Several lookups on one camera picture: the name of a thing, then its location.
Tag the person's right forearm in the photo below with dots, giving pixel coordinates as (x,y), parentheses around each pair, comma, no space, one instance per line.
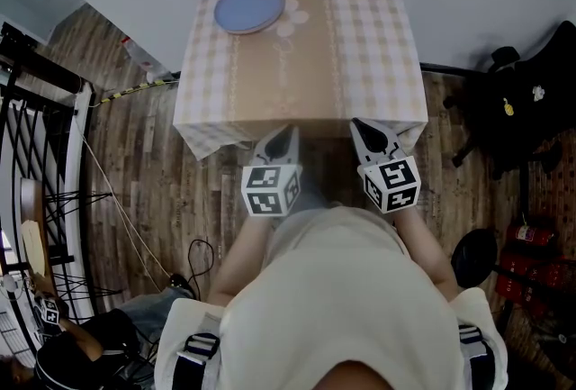
(425,248)

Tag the red extinguisher box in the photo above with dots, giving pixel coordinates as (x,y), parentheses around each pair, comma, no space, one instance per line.
(531,280)

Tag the person's left forearm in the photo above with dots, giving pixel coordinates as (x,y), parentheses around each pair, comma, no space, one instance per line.
(240,257)

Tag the blue plate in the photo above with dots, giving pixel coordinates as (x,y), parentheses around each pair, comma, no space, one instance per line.
(249,6)

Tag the clear plastic bottle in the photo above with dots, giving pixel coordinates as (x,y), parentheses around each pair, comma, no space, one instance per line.
(146,59)

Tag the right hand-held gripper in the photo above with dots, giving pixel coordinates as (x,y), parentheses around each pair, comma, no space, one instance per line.
(396,181)

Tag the checkered beige tablecloth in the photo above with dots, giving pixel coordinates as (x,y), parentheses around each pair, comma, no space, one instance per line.
(292,77)

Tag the blue jeans leg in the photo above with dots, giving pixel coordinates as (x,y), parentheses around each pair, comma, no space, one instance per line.
(308,196)

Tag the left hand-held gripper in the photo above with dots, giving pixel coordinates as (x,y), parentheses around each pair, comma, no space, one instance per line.
(265,187)

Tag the red fire extinguisher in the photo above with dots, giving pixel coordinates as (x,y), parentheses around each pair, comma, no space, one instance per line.
(531,235)

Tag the dark stair railing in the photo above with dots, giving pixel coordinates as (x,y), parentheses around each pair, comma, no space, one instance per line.
(27,118)

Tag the yellow black striped tape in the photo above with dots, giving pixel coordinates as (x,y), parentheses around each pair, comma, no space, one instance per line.
(135,90)

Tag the small yellow toy charm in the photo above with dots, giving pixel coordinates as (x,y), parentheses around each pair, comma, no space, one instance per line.
(508,106)

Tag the cream shirt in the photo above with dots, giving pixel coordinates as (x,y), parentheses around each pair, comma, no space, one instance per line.
(337,298)

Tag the small white toy charm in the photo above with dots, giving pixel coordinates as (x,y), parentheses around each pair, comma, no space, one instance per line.
(537,93)

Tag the brown wooden board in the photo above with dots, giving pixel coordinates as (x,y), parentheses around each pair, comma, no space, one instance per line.
(33,235)

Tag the black round stand base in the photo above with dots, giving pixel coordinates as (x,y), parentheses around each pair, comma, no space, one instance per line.
(473,257)

